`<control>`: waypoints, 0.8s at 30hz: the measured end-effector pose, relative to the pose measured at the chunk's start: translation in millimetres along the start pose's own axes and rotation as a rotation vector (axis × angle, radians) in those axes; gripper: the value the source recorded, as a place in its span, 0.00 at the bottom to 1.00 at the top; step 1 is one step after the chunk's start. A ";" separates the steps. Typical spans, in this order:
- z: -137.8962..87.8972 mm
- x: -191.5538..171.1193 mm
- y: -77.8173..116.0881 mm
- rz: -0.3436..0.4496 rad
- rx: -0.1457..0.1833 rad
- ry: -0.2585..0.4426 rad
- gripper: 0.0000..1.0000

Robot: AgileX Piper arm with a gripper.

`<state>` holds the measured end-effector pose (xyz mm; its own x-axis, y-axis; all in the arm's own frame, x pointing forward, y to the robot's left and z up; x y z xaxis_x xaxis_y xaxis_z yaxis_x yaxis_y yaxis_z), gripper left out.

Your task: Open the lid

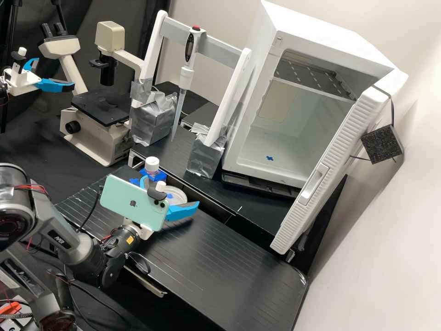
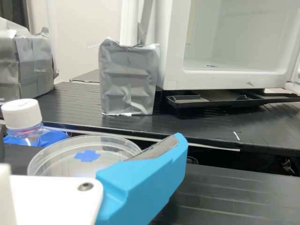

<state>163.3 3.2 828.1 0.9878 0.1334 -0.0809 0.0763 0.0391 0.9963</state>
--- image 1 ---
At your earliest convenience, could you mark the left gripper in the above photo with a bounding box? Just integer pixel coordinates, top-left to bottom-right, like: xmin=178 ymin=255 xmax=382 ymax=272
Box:
xmin=3 ymin=57 xmax=76 ymax=96

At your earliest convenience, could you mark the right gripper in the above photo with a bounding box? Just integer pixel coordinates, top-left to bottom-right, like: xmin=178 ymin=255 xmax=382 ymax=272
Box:
xmin=129 ymin=175 xmax=201 ymax=242

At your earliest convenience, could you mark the blue bottle holder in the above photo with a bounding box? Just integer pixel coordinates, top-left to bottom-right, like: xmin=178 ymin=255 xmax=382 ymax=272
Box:
xmin=139 ymin=168 xmax=169 ymax=184

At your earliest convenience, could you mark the petri dish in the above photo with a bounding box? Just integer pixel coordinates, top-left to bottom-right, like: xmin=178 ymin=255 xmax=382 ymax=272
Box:
xmin=161 ymin=185 xmax=189 ymax=210

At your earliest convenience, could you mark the small bottle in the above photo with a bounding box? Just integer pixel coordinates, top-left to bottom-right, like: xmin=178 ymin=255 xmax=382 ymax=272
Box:
xmin=144 ymin=156 xmax=162 ymax=177

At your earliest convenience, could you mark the cream microscope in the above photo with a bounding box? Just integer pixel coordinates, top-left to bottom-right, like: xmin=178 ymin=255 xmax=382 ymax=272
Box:
xmin=37 ymin=21 xmax=146 ymax=168

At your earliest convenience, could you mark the black platform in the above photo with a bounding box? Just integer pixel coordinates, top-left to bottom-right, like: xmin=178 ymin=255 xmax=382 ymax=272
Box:
xmin=292 ymin=174 xmax=348 ymax=277
xmin=54 ymin=173 xmax=308 ymax=331
xmin=128 ymin=126 xmax=299 ymax=244

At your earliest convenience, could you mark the white pipette stand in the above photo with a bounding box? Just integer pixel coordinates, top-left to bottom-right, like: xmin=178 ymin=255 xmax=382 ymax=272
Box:
xmin=130 ymin=9 xmax=253 ymax=180

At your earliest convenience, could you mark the pipette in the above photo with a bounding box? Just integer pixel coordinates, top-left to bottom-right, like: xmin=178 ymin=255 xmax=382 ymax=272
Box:
xmin=170 ymin=25 xmax=203 ymax=143

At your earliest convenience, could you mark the incubator door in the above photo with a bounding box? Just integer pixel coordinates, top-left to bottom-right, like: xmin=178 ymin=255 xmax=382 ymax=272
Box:
xmin=270 ymin=86 xmax=405 ymax=256

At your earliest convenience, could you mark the white incubator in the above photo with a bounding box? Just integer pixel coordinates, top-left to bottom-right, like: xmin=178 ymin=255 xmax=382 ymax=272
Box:
xmin=220 ymin=0 xmax=409 ymax=189

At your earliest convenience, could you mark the right wrist camera phone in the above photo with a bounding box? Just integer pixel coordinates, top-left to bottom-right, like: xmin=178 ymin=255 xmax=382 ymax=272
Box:
xmin=99 ymin=174 xmax=170 ymax=232

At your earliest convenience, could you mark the black cable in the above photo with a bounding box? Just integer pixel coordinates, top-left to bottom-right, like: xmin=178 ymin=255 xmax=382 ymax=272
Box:
xmin=76 ymin=195 xmax=102 ymax=234

